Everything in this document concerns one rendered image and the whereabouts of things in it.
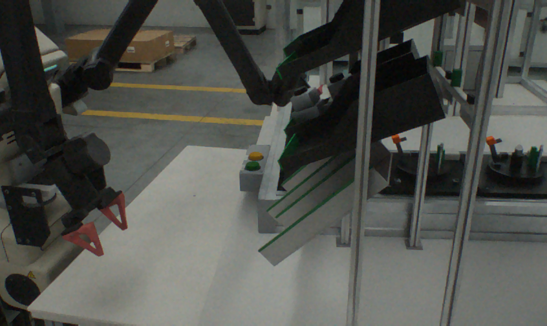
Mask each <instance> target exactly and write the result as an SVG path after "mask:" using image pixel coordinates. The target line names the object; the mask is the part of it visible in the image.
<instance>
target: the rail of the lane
mask: <svg viewBox="0 0 547 326"><path fill-rule="evenodd" d="M293 111H294V107H293V105H292V103H291V102H290V103H288V104H287V105H286V106H284V107H280V110H279V114H278V117H277V122H276V125H275V130H274V133H273V138H272V143H271V146H270V150H269V154H268V158H267V161H266V166H265V169H264V174H263V179H262V181H261V186H260V189H259V194H258V197H257V215H258V232H259V233H265V234H275V219H274V218H273V217H272V216H271V215H270V214H269V213H268V212H267V211H266V210H267V209H268V208H269V207H270V206H271V205H273V204H274V203H275V196H276V191H282V190H283V187H282V186H281V183H283V180H284V172H283V171H282V170H281V168H280V166H279V164H278V162H277V160H278V158H279V157H280V156H281V153H282V152H283V151H284V149H285V147H286V146H287V144H288V143H289V141H290V140H289V139H288V138H287V136H286V134H285V132H284V130H283V129H284V128H285V127H286V125H287V124H288V122H289V121H290V120H291V118H292V113H293Z"/></svg>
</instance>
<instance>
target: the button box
mask: <svg viewBox="0 0 547 326"><path fill-rule="evenodd" d="M269 150H270V145H251V144H250V145H249V146H248V150H247V152H246V155H245V158H244V161H243V163H242V166H241V170H240V172H239V184H240V191H259V189H260V186H261V181H262V179H263V174H264V169H265V166H266V161H267V158H268V154H269ZM252 152H260V153H262V154H263V157H262V158H261V159H259V160H252V159H250V158H249V154H250V153H252ZM251 161H254V162H258V163H259V164H260V168H259V169H256V170H248V169H246V163H248V162H251Z"/></svg>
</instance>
